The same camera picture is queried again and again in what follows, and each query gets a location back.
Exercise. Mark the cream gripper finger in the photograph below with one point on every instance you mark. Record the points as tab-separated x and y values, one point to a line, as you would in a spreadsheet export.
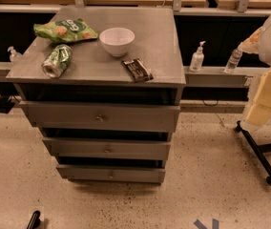
251	44
258	110

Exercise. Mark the grey bottom drawer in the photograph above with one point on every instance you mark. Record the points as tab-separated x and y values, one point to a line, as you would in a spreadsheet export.
108	173

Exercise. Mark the grey drawer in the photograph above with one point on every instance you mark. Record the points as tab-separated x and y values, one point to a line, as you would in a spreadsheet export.
108	173
106	148
101	116

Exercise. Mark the grey drawer cabinet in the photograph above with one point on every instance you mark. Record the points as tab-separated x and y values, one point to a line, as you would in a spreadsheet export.
96	77

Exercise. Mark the grey middle drawer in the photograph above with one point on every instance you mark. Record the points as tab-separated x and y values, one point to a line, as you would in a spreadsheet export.
106	148

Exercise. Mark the grey top drawer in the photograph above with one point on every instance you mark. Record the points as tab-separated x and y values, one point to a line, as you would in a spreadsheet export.
101	116

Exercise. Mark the clear water bottle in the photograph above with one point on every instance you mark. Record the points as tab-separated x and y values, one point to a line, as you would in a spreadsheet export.
233	60

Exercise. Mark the white pump sanitizer bottle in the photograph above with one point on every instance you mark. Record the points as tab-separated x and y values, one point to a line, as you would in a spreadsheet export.
197	58

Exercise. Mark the black stand base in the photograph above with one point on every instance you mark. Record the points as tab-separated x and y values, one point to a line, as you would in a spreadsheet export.
259	150

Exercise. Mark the dark snack bar wrapper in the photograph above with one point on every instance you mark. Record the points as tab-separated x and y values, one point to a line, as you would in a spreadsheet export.
137	70

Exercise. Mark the white bowl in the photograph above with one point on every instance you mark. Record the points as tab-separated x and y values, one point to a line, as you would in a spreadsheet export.
117	41

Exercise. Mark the green chip bag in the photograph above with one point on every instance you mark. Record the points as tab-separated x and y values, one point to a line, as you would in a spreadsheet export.
65	31

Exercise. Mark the green soda can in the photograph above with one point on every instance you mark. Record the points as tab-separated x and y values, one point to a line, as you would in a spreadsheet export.
57	61

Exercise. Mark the small clear pump bottle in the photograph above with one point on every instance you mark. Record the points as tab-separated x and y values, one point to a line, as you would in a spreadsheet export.
14	54

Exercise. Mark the black floor box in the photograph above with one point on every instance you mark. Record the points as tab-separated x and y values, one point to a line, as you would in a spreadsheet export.
6	104

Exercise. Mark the black object on floor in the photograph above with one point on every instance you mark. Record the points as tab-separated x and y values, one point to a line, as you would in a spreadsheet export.
35	221

